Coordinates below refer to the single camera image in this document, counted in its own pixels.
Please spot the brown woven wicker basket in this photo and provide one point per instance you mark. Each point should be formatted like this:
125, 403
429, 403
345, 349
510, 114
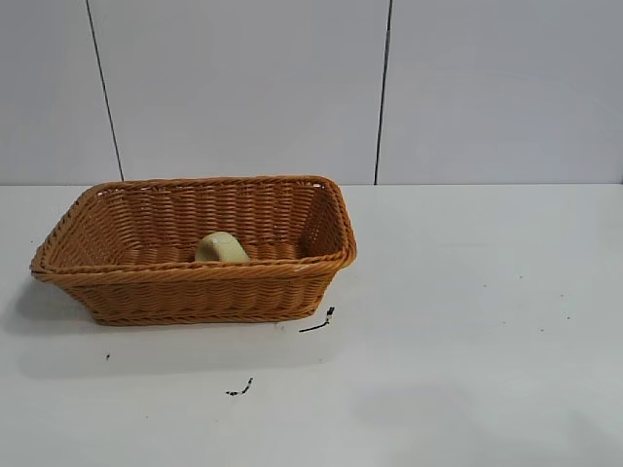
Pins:
194, 292

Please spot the pale yellow egg yolk pastry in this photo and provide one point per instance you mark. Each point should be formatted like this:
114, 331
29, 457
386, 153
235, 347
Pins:
221, 248

